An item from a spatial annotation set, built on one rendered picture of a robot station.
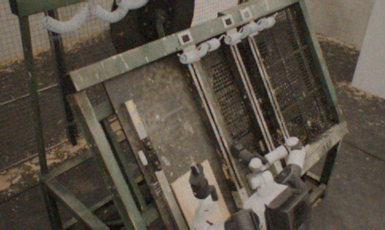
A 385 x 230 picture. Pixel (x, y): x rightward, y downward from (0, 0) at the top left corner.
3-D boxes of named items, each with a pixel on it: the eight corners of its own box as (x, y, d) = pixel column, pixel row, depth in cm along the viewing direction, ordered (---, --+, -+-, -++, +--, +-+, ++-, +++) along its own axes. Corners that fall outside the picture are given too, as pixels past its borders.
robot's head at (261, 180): (275, 188, 208) (271, 172, 205) (257, 194, 206) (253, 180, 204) (269, 183, 214) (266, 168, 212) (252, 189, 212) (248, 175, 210)
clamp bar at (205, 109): (235, 209, 261) (263, 212, 243) (166, 38, 242) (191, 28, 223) (244, 201, 267) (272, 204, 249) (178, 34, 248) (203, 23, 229)
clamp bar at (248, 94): (270, 179, 286) (298, 180, 268) (210, 22, 267) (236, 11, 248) (278, 172, 292) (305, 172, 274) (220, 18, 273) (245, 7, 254)
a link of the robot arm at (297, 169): (307, 175, 229) (303, 192, 220) (294, 179, 235) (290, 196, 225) (295, 161, 226) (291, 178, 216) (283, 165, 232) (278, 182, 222)
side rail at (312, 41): (329, 124, 352) (340, 123, 344) (287, 5, 334) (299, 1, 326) (333, 120, 357) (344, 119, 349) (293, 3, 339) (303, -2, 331)
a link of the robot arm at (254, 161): (242, 165, 253) (256, 176, 248) (240, 160, 244) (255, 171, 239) (254, 152, 256) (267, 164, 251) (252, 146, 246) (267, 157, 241)
